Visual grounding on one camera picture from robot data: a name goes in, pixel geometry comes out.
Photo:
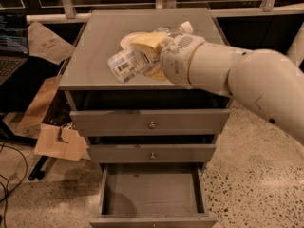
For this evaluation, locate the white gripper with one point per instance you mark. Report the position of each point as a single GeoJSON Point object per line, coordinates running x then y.
{"type": "Point", "coordinates": [177, 61]}

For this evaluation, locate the clear plastic bottle white cap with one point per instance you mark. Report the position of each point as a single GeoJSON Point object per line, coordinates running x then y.
{"type": "Point", "coordinates": [128, 63]}

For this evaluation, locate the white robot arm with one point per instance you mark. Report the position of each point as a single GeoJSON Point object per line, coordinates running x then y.
{"type": "Point", "coordinates": [266, 82]}

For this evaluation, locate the brass top drawer knob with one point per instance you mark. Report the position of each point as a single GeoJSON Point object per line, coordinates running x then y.
{"type": "Point", "coordinates": [152, 125]}

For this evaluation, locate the brass drawer knob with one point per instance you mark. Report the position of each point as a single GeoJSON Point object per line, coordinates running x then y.
{"type": "Point", "coordinates": [152, 156]}
{"type": "Point", "coordinates": [152, 125]}

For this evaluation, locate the grey top drawer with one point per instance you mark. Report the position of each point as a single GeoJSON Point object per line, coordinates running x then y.
{"type": "Point", "coordinates": [135, 122]}

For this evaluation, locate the grey drawer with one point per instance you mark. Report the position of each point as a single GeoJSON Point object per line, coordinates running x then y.
{"type": "Point", "coordinates": [140, 153]}
{"type": "Point", "coordinates": [153, 195]}
{"type": "Point", "coordinates": [135, 122]}

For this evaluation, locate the grey drawer cabinet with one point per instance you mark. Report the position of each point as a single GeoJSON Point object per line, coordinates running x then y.
{"type": "Point", "coordinates": [90, 86]}

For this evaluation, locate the brass middle drawer knob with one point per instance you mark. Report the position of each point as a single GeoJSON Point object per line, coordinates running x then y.
{"type": "Point", "coordinates": [152, 156]}

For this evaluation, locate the grey middle drawer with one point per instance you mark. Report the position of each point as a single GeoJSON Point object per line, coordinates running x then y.
{"type": "Point", "coordinates": [140, 153]}

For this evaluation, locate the grey bottom drawer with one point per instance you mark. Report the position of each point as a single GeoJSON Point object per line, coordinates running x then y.
{"type": "Point", "coordinates": [153, 195]}

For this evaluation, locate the crumpled brown paper sheet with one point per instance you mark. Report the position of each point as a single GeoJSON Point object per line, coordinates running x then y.
{"type": "Point", "coordinates": [46, 44]}

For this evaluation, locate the brown cardboard box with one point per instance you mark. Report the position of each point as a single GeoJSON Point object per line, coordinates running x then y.
{"type": "Point", "coordinates": [53, 140]}

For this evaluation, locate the black laptop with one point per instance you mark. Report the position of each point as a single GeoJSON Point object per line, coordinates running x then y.
{"type": "Point", "coordinates": [14, 43]}

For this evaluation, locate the white horizontal rail pipe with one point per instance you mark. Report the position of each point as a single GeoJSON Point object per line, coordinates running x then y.
{"type": "Point", "coordinates": [215, 13]}

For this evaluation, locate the white diagonal post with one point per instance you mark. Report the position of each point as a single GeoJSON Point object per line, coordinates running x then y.
{"type": "Point", "coordinates": [296, 49]}

